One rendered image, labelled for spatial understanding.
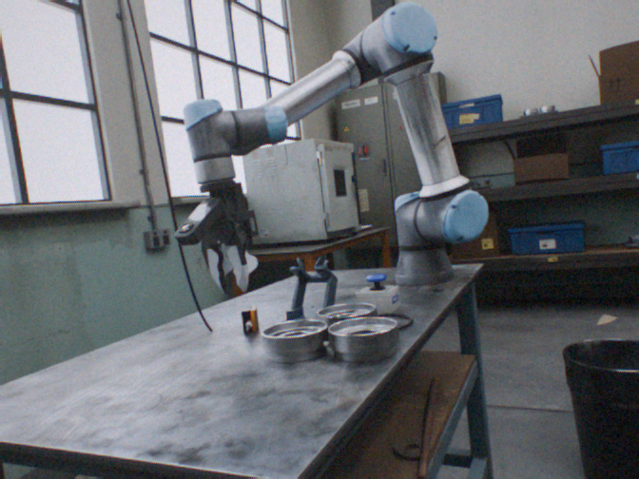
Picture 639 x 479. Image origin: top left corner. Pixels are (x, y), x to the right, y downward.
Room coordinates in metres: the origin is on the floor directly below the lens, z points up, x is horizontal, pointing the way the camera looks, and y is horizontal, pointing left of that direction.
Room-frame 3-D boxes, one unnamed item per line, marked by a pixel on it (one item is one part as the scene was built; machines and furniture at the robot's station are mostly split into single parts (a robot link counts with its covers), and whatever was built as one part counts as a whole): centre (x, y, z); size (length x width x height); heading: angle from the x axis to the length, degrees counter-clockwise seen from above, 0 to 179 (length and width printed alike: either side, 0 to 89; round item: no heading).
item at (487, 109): (4.27, -1.31, 1.61); 0.52 x 0.38 x 0.22; 68
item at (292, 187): (3.46, 0.07, 1.10); 0.62 x 0.61 x 0.65; 155
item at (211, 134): (0.98, 0.20, 1.19); 0.09 x 0.08 x 0.11; 113
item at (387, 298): (1.02, -0.10, 0.82); 0.08 x 0.07 x 0.05; 155
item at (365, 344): (0.75, -0.04, 0.82); 0.10 x 0.10 x 0.04
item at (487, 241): (4.26, -1.28, 0.64); 0.49 x 0.40 x 0.37; 70
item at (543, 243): (4.05, -1.78, 0.56); 0.52 x 0.38 x 0.22; 62
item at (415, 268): (1.32, -0.25, 0.85); 0.15 x 0.15 x 0.10
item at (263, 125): (1.03, 0.11, 1.19); 0.11 x 0.11 x 0.08; 23
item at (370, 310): (0.87, -0.03, 0.82); 0.10 x 0.10 x 0.04
